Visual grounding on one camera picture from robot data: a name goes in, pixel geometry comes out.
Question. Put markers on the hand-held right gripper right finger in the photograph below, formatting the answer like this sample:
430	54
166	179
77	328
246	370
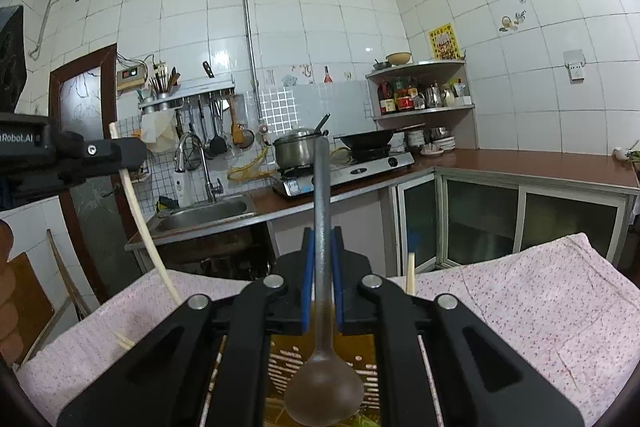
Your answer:
336	282

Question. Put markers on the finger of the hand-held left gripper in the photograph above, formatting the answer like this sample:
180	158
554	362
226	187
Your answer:
105	154

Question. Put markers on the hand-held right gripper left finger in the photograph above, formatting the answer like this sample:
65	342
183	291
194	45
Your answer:
310	282

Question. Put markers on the grey metal spoon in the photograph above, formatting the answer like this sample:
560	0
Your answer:
322	232

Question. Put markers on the yellow slotted utensil holder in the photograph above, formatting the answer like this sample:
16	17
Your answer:
350	352

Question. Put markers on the curved pale chopstick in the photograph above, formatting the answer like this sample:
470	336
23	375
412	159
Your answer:
142	227

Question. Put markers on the steel cup of utensils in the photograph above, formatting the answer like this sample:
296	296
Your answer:
162	89

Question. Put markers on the person's left hand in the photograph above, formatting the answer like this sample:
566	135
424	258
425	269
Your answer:
9	307

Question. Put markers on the brown wooden door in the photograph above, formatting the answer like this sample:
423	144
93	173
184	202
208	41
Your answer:
90	117

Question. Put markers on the white hanging cloth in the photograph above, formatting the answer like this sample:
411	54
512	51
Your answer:
159	132

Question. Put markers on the wooden chopstick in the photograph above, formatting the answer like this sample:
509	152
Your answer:
124	340
411	274

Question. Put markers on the beige electrical box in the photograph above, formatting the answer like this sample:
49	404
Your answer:
132	78

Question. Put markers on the white soap bottle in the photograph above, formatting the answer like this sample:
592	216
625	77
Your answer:
182	193

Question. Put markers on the steel faucet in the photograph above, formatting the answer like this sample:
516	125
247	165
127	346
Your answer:
200	162

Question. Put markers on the steel sink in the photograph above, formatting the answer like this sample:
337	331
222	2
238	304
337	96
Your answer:
200	217

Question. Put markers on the black hanging spatula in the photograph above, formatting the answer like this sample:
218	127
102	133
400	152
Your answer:
218	144

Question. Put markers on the steel gas stove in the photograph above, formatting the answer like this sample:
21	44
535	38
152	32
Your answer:
360	167

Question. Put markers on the steel cooking pot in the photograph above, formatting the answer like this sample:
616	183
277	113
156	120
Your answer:
295	152

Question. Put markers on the hanging skimmer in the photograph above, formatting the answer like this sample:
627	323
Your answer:
243	134

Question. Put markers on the black wok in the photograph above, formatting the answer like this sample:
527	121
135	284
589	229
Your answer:
372	138

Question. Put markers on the wooden board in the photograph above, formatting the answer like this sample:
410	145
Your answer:
32	307

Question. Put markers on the stack of white dishes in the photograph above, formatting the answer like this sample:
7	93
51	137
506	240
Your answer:
440	146

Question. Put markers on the glass door cabinet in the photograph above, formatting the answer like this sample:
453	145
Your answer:
500	217

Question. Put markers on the dark sauce bottle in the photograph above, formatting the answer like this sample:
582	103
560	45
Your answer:
386	99

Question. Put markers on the floral tablecloth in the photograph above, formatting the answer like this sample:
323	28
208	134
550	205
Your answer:
525	307

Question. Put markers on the red sauce jar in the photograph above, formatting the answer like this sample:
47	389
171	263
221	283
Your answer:
405	102

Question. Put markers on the brown kitchen counter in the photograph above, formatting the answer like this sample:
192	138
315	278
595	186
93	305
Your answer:
500	162

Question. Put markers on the steel pitcher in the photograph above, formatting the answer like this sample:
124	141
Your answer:
434	96

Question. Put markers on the beige bowl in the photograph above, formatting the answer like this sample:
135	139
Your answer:
398	58

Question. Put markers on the small white bowl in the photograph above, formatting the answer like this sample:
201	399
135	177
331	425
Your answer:
619	153

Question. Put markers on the steel utensil wall rack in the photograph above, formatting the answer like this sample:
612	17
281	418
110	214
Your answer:
190	94

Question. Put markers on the steel wall pipe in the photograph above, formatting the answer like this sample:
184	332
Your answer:
247	32

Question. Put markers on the corner wall shelf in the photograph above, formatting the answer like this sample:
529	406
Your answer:
425	112

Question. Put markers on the yellow wall poster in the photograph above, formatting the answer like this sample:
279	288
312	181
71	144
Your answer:
443	42

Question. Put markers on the wall sticker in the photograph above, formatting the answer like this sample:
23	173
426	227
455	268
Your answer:
511	22

